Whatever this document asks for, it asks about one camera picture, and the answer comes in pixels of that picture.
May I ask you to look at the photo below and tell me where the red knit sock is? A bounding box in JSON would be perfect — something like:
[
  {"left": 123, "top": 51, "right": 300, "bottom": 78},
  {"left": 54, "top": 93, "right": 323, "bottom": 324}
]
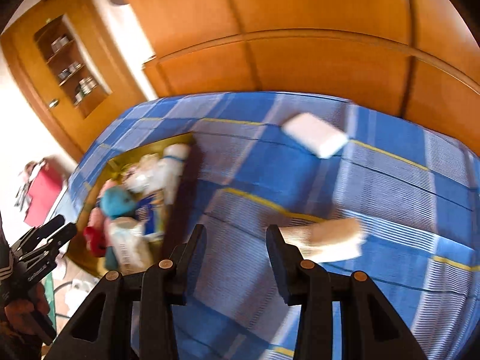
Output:
[{"left": 83, "top": 226, "right": 107, "bottom": 258}]

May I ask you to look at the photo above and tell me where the pink towel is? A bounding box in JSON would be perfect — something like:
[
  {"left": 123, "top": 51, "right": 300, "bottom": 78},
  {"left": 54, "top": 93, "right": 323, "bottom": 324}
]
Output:
[{"left": 87, "top": 179, "right": 118, "bottom": 231}]

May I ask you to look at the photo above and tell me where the teal plush toy pink skirt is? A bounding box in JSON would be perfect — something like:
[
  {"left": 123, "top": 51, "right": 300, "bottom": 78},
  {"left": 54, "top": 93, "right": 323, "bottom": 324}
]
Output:
[{"left": 100, "top": 184, "right": 137, "bottom": 271}]

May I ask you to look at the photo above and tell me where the white cleaning wipes pack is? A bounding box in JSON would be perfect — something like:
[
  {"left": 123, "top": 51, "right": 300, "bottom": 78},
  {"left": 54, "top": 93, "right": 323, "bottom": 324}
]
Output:
[{"left": 107, "top": 217, "right": 153, "bottom": 275}]

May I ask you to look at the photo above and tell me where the cream cloth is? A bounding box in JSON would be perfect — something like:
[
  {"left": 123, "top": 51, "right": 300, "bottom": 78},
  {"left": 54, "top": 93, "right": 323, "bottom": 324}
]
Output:
[{"left": 280, "top": 218, "right": 366, "bottom": 263}]

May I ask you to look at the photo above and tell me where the blue Tempo tissue pack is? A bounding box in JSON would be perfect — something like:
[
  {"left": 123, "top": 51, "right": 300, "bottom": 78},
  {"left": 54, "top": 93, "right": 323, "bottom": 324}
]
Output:
[{"left": 135, "top": 191, "right": 165, "bottom": 242}]

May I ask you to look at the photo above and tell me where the white knit gloves pair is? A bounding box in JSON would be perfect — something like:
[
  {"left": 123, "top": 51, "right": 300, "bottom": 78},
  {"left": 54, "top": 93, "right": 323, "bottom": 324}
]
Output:
[{"left": 158, "top": 143, "right": 191, "bottom": 206}]

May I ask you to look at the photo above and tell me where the person left hand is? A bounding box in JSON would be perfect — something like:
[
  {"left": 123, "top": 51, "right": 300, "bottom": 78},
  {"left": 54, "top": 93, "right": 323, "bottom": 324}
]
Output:
[{"left": 5, "top": 283, "right": 50, "bottom": 335}]

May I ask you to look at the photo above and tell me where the red storage box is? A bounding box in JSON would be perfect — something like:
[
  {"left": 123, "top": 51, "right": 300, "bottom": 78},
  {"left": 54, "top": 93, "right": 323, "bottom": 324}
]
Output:
[{"left": 24, "top": 159, "right": 64, "bottom": 227}]

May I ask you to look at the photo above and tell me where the gold tray box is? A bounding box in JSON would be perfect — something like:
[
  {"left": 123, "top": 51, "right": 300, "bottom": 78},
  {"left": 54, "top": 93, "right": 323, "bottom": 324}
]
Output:
[{"left": 67, "top": 133, "right": 200, "bottom": 277}]

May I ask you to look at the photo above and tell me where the blue plaid bedsheet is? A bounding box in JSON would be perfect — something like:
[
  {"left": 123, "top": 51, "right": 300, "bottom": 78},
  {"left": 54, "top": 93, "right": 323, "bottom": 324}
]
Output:
[{"left": 69, "top": 92, "right": 479, "bottom": 359}]

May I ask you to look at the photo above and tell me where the white soap bar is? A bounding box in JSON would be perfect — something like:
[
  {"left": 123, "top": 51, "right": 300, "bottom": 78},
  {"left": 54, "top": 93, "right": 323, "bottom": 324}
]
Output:
[{"left": 281, "top": 113, "right": 349, "bottom": 159}]

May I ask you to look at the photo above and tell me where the wooden headboard cabinet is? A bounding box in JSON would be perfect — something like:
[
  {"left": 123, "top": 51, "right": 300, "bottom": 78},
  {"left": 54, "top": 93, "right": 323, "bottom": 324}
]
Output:
[{"left": 126, "top": 0, "right": 479, "bottom": 151}]

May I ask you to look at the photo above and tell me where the wooden wall shelf niche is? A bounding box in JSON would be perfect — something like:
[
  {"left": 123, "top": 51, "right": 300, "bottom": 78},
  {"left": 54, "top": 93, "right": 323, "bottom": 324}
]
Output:
[{"left": 33, "top": 15, "right": 112, "bottom": 118}]

